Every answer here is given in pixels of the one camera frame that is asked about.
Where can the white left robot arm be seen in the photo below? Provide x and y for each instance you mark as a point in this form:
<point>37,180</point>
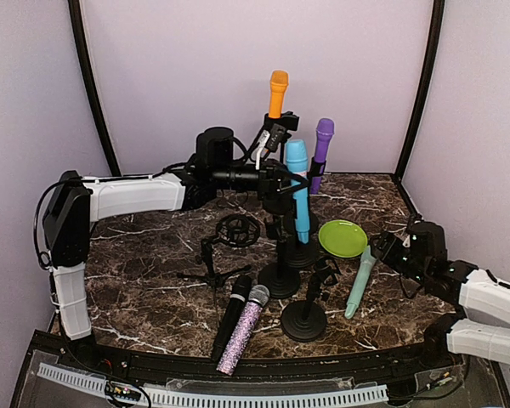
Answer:
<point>70,207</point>

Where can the black tripod microphone stand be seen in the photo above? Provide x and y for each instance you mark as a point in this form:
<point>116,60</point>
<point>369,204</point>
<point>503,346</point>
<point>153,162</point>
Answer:
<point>232,232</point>

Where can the left black corner post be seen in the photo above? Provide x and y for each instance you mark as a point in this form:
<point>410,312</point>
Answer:
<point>84,61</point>

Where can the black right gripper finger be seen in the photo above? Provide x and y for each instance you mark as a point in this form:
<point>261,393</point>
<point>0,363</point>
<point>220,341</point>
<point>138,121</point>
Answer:
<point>382,257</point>
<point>377,243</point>

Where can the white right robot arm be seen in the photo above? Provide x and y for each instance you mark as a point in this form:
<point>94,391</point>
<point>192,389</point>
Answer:
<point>480,323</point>

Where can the black front table rail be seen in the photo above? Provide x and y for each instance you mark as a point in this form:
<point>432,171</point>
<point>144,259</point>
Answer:
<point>395,364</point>

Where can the black round-base stand front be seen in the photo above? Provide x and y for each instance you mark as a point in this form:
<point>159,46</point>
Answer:
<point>282,280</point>

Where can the blue microphone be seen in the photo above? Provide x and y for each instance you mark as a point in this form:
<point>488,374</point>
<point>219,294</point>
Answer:
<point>296,157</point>

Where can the white slotted cable duct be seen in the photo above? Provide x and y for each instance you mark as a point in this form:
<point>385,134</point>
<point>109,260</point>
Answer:
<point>192,393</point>

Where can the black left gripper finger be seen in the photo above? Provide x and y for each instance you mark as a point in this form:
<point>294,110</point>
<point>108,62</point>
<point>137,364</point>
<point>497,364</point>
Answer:
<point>290,176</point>
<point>289,189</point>

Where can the black corner post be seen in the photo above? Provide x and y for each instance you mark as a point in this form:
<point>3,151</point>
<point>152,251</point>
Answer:
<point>434,30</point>
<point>84,61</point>

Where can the right black corner post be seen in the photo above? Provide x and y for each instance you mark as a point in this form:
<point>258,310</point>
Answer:
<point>434,30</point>

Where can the black round-base stand blue mic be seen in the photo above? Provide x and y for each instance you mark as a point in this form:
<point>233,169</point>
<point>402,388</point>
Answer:
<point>300,255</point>

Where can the black round-base stand orange mic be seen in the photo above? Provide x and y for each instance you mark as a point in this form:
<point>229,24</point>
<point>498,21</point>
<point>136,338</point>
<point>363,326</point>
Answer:
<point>287,122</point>

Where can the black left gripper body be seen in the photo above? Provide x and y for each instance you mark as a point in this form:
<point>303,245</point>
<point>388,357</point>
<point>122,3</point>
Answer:
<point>266,184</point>

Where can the black handheld microphone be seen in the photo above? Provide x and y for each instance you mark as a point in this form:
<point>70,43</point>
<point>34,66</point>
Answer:
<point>237,301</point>

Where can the mint green microphone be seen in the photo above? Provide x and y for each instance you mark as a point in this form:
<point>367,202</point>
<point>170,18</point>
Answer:
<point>367,262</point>

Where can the lime green plate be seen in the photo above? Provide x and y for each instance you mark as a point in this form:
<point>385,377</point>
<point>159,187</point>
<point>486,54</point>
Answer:
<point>342,238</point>

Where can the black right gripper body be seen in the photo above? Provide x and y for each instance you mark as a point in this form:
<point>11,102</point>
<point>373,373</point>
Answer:
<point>398,262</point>

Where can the black round-base stand purple mic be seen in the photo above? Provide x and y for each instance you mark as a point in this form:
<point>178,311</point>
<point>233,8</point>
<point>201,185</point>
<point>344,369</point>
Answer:
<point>317,168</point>

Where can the orange microphone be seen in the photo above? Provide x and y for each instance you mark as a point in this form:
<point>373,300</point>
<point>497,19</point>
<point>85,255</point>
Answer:
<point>278,85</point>

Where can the black round-base stand mint mic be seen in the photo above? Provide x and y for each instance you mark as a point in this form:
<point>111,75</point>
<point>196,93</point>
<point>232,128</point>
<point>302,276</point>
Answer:
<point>305,321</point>

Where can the glitter purple silver-head microphone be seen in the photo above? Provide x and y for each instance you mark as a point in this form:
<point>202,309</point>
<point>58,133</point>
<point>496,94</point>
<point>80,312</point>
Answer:
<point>237,344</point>

